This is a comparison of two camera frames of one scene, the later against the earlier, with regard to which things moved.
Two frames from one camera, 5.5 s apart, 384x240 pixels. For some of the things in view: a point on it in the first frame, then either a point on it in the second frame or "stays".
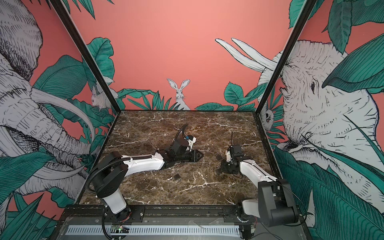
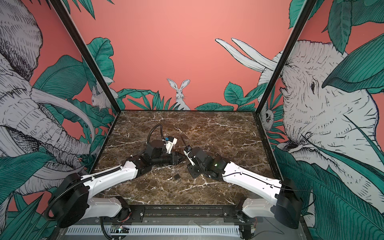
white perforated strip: [157, 230] stays
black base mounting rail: [185, 214] stays
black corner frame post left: [60, 9] stays
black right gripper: [224, 167] → [191, 169]
